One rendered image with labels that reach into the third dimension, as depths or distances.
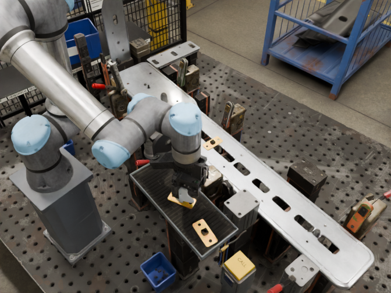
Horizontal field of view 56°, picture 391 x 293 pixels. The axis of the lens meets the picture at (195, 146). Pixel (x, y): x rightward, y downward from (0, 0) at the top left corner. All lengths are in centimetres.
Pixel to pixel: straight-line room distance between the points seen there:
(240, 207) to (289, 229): 21
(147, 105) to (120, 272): 84
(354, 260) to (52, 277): 111
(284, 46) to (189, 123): 295
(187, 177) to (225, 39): 316
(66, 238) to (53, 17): 83
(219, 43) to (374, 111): 165
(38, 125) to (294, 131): 133
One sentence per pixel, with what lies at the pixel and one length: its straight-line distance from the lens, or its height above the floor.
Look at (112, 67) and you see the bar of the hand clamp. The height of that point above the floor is 120.
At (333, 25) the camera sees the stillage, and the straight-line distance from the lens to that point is 346.
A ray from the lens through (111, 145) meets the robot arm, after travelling 82.
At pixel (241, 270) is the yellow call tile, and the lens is 103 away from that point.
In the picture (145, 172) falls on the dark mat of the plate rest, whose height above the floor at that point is 116.
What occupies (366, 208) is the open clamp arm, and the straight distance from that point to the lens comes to 132.
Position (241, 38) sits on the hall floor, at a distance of 409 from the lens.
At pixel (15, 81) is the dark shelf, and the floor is 103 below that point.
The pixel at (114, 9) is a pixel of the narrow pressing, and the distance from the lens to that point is 184.
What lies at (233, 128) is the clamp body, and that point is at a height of 97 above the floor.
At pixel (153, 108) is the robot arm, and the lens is 89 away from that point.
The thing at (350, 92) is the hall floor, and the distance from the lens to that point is 360.
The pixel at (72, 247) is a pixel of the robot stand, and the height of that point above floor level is 77.
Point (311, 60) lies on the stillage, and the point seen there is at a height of 16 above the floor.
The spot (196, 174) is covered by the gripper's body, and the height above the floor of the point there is 134.
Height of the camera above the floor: 210
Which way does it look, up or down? 48 degrees down
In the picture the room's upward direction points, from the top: straight up
